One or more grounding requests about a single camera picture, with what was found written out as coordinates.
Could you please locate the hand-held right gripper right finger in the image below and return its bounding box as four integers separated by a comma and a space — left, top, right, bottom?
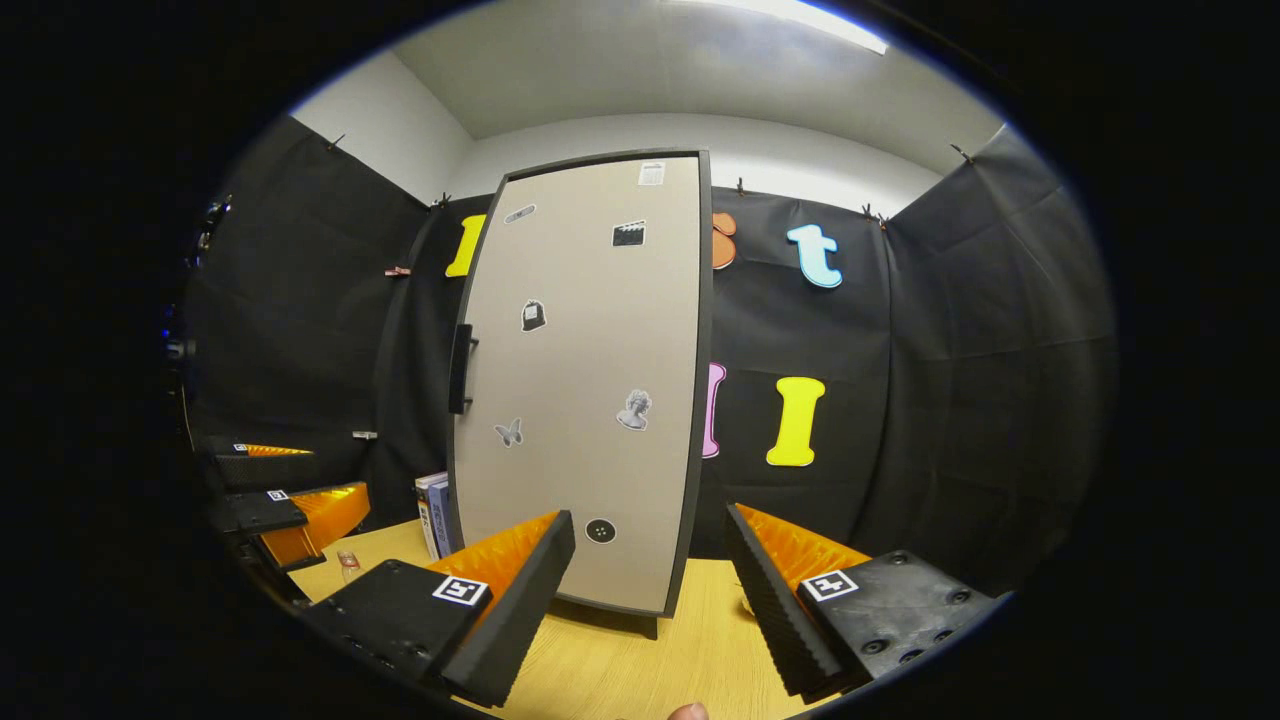
725, 503, 1006, 704

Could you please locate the beige cabinet door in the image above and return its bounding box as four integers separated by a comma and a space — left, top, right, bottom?
447, 157, 702, 614

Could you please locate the black backdrop cloth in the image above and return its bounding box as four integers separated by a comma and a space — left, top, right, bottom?
180, 115, 1119, 601

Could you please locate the dark grey cabinet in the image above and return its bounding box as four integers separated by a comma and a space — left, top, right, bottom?
444, 148, 714, 642

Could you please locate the white book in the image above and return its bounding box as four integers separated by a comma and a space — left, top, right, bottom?
414, 474, 443, 559

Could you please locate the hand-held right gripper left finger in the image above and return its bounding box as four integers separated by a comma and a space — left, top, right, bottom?
300, 510, 577, 709

